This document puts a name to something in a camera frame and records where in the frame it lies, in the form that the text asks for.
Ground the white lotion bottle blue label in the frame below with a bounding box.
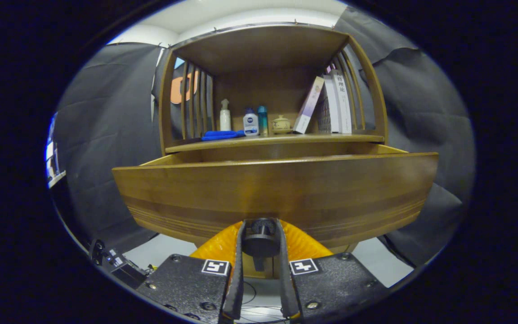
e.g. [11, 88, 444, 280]
[243, 108, 259, 136]

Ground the teal bottle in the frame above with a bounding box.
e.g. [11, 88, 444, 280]
[258, 105, 269, 136]

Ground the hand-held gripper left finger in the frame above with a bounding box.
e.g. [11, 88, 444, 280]
[135, 220, 247, 324]

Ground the tangle of black cables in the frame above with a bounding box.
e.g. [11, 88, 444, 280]
[237, 281, 291, 324]

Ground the brown wooden drawer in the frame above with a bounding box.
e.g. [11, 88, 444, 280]
[112, 143, 439, 279]

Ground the white wall shelf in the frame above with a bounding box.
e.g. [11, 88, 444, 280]
[48, 170, 67, 189]

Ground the white pump bottle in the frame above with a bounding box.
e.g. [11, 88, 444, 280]
[219, 99, 232, 132]

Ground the brown wooden countertop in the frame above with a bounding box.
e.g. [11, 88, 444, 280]
[165, 134, 384, 153]

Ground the black device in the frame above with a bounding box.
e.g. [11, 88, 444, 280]
[89, 239, 149, 289]

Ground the bright wall poster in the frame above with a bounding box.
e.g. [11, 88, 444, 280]
[45, 115, 59, 176]

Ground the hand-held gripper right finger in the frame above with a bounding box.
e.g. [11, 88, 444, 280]
[277, 219, 390, 322]

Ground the brown wooden cabinet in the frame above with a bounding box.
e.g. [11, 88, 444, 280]
[158, 23, 389, 255]

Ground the black drawer knob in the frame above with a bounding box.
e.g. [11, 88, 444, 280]
[242, 218, 281, 272]

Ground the beige lidded tea cup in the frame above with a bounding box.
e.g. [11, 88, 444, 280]
[271, 115, 292, 135]

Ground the blue folded cloth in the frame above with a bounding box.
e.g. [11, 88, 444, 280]
[201, 130, 246, 142]

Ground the purple white box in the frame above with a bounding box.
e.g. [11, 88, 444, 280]
[292, 76, 326, 135]

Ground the white book patterned cover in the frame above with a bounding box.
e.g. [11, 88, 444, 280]
[317, 74, 341, 134]

